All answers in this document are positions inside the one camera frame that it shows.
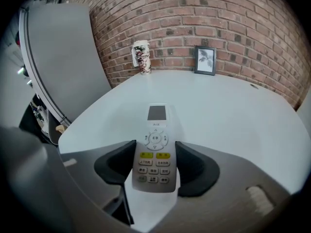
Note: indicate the white remote control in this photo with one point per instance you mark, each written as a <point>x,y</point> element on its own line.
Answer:
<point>155,159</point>

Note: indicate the patterned paper cup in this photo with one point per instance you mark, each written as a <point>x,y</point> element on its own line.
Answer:
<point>143,57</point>

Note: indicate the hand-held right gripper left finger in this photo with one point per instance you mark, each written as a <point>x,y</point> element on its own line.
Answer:
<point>85,169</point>

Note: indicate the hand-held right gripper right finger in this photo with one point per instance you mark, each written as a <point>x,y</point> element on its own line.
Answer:
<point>230,178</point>

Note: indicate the black picture frame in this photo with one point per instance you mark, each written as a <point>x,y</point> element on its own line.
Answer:
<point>205,61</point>

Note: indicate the white desk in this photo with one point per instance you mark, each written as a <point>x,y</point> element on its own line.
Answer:
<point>218,118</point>

